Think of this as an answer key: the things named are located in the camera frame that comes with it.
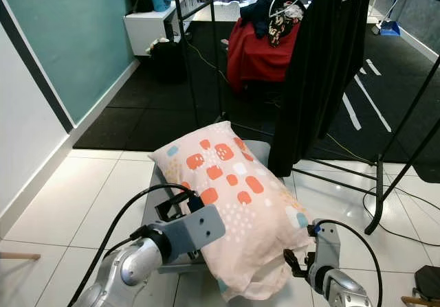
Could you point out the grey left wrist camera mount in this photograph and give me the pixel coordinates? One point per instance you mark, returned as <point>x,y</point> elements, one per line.
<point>196,231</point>

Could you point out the black metal clothes rack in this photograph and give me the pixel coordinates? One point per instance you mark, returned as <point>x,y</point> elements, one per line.
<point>379,190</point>

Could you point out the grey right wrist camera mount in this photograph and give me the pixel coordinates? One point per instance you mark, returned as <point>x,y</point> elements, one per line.
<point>325,245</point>

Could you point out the black stool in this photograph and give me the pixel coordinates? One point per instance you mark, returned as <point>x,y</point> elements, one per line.
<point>427,279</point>

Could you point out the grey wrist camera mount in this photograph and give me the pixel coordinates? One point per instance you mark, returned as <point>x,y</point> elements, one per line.
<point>325,245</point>
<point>196,231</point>

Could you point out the black hanging garment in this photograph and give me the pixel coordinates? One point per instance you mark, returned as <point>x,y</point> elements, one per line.
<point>320,66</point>

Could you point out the dark clothes pile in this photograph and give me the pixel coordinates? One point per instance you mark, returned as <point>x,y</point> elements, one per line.
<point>261,10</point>

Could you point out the black floor mat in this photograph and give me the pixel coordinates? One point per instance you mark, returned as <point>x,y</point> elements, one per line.
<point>144,115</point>

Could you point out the blue dustpan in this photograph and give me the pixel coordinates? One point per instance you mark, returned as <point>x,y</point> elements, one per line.
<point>389,29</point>

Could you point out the black duffel bag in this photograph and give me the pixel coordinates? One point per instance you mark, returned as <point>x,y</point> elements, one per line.
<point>167,61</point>

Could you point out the peach pillow with orange squares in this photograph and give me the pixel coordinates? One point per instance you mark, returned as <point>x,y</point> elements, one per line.
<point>237,183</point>

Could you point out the wooden stick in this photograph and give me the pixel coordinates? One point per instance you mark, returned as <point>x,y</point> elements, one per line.
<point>19,256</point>

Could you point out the white low shelf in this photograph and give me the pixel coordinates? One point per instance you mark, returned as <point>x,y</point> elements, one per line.
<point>144,32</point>

